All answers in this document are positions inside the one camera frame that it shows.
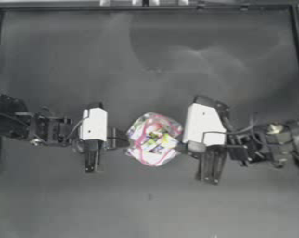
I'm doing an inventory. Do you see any clear bag with pink zip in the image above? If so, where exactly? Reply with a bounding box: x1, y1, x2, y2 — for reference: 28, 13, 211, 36
126, 112, 186, 168

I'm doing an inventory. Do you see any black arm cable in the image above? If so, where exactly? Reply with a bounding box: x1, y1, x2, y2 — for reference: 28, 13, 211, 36
202, 111, 260, 138

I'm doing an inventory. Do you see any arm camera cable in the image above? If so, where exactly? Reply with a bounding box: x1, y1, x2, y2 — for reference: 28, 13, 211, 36
64, 115, 92, 141

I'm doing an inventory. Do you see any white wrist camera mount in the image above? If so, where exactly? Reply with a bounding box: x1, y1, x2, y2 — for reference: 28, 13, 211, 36
182, 101, 228, 147
79, 107, 110, 142

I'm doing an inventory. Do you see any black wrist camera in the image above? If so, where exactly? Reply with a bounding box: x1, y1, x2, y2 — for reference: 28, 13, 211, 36
184, 140, 206, 159
72, 139, 91, 155

